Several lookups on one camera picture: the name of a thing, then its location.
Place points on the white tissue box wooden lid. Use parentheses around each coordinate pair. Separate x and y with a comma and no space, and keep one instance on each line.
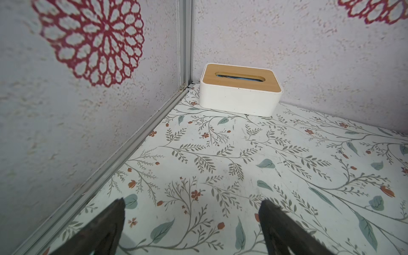
(238,89)

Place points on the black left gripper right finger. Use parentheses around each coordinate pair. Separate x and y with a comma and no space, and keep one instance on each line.
(283,236)

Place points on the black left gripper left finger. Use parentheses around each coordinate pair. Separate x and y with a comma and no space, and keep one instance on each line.
(100,236)

